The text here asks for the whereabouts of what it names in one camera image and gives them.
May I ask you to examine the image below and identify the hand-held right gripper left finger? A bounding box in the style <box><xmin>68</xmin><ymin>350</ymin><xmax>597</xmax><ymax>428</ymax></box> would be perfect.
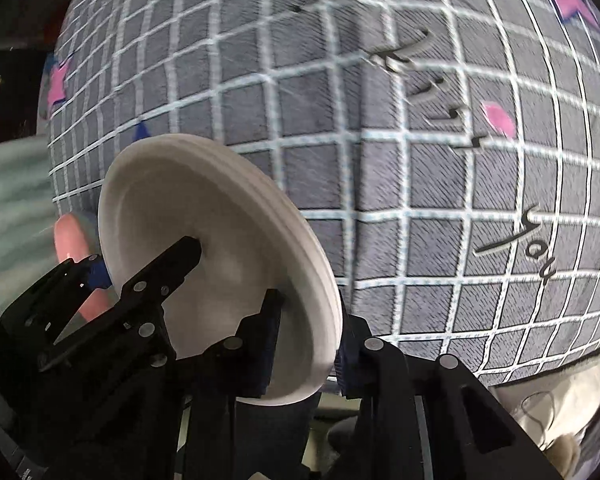
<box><xmin>105</xmin><ymin>289</ymin><xmax>286</xmax><ymax>480</ymax></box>

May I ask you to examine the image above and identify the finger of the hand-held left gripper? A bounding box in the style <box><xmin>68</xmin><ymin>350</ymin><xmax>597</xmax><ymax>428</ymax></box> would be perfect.
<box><xmin>0</xmin><ymin>255</ymin><xmax>110</xmax><ymax>346</ymax></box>
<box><xmin>121</xmin><ymin>236</ymin><xmax>202</xmax><ymax>356</ymax></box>

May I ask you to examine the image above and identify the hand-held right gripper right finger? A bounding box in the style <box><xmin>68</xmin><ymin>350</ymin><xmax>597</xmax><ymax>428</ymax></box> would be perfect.
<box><xmin>334</xmin><ymin>312</ymin><xmax>563</xmax><ymax>480</ymax></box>

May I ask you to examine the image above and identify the pink plate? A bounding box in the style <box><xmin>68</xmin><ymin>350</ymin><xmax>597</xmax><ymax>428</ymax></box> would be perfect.
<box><xmin>54</xmin><ymin>211</ymin><xmax>116</xmax><ymax>323</ymax></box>

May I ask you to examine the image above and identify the large white plate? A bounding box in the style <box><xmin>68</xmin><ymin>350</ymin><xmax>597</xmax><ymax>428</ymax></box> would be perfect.
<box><xmin>97</xmin><ymin>133</ymin><xmax>343</xmax><ymax>407</ymax></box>

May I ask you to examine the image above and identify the person's denim leg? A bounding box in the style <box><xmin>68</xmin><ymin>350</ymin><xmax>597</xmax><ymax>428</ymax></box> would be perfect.
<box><xmin>235</xmin><ymin>395</ymin><xmax>331</xmax><ymax>480</ymax></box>

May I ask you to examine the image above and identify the pale green striped cloth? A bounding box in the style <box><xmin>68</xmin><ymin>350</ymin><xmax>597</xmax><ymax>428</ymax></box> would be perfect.
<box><xmin>0</xmin><ymin>135</ymin><xmax>101</xmax><ymax>311</ymax></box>

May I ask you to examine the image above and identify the grey grid printed blanket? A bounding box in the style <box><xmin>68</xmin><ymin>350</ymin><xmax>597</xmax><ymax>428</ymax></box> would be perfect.
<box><xmin>40</xmin><ymin>0</ymin><xmax>600</xmax><ymax>386</ymax></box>

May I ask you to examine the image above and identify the thin dark cable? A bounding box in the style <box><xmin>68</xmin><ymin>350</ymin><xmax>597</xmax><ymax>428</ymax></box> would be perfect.
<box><xmin>517</xmin><ymin>390</ymin><xmax>561</xmax><ymax>451</ymax></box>

